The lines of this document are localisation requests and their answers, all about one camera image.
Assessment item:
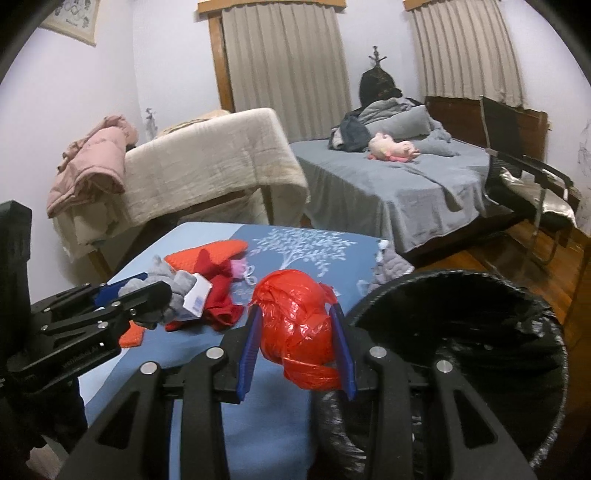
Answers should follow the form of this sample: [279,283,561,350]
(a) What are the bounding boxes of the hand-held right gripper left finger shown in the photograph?
[55,305,264,480]

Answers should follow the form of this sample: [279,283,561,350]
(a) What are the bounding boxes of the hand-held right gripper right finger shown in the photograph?
[328,302,539,480]

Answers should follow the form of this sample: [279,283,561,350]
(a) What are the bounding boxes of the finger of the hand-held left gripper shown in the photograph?
[39,280,172,344]
[30,273,148,324]

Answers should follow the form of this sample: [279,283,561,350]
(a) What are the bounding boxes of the pink beige cloth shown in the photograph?
[117,263,197,330]

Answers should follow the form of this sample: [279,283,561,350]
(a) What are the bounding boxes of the orange knitted cloth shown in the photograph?
[164,240,247,278]
[119,320,144,348]

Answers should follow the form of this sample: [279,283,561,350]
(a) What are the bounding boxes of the red cloth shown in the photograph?
[165,247,245,332]

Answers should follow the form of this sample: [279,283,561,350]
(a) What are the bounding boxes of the red plastic bag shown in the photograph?
[249,270,345,391]

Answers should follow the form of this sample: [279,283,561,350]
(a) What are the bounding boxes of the black lined trash bin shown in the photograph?
[309,270,570,480]

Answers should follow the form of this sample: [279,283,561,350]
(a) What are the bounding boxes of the white paper tag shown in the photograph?
[182,272,213,320]

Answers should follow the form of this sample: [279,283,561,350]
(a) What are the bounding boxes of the pink face mask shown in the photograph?
[229,259,257,289]

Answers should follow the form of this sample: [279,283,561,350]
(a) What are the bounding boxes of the grey quilted cloth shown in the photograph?
[360,240,414,298]

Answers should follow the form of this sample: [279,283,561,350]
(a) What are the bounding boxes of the blue tree print blanket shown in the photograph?
[78,222,393,480]

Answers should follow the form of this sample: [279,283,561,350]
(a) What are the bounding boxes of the pink padded jacket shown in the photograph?
[46,115,139,217]

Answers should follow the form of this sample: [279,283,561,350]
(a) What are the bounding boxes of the beige quilted blanket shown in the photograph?
[53,107,309,259]

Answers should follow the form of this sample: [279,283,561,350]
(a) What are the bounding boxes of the bed with grey sheet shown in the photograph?
[288,134,522,254]

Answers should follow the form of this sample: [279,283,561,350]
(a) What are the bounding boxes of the tan folded blanket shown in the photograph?
[157,109,232,139]

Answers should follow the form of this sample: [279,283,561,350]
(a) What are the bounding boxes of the pink plush toy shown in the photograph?
[368,132,421,163]

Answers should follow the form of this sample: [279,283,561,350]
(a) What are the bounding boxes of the dark blue clothes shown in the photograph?
[329,115,372,153]

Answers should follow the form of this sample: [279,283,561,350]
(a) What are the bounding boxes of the grey duvet pile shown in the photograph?
[355,97,462,158]

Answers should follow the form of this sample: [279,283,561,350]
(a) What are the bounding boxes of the silver cushion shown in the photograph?
[501,166,578,227]

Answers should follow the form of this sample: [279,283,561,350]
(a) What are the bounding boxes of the wooden headboard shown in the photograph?
[425,95,550,162]

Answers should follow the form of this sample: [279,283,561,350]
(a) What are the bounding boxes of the beige pleated curtain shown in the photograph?
[222,0,354,141]
[411,0,527,109]

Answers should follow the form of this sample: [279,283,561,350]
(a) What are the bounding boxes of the black hanging garment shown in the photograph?
[359,67,403,109]

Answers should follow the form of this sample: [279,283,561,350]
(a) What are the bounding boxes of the black cantilever chair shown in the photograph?
[480,95,583,266]

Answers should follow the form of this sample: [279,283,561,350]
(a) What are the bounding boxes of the framed wall picture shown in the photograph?
[39,0,102,47]

